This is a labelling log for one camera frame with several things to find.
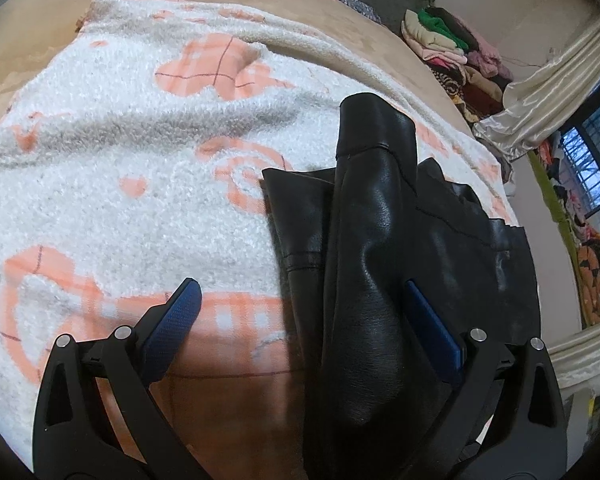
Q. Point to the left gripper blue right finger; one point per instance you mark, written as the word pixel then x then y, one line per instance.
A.
pixel 442 350

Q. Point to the tan bed sheet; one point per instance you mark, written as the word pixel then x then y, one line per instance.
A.
pixel 32 32

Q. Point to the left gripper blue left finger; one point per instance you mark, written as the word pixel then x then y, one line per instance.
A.
pixel 165 327

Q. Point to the pile of folded clothes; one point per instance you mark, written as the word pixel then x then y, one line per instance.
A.
pixel 467 67

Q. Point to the black leather jacket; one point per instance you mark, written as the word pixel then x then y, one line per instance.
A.
pixel 351 237

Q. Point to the cream satin curtain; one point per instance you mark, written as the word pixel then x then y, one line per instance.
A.
pixel 537 106

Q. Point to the white and orange bear blanket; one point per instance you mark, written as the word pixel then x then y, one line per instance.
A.
pixel 134 160

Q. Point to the clothes on window sill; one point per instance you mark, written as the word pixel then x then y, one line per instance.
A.
pixel 569 178

